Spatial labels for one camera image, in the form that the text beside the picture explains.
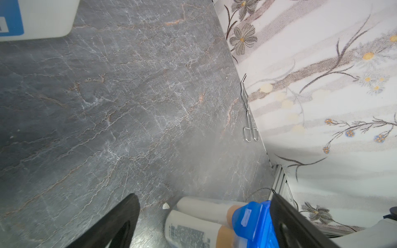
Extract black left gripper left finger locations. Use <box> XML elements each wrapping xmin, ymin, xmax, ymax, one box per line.
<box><xmin>68</xmin><ymin>193</ymin><xmax>140</xmax><ymax>248</ymax></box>

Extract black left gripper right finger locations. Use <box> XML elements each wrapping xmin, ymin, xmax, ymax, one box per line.
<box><xmin>270</xmin><ymin>192</ymin><xmax>338</xmax><ymax>248</ymax></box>

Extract blue lidded clear jar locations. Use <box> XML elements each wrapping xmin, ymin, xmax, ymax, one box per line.
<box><xmin>164</xmin><ymin>196</ymin><xmax>279</xmax><ymax>248</ymax></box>

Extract metal tongs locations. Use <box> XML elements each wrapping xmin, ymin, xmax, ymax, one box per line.
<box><xmin>240</xmin><ymin>74</ymin><xmax>259</xmax><ymax>143</ymax></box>

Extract blue lidded white storage box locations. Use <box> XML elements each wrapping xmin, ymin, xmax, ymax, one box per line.
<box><xmin>1</xmin><ymin>0</ymin><xmax>80</xmax><ymax>42</ymax></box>

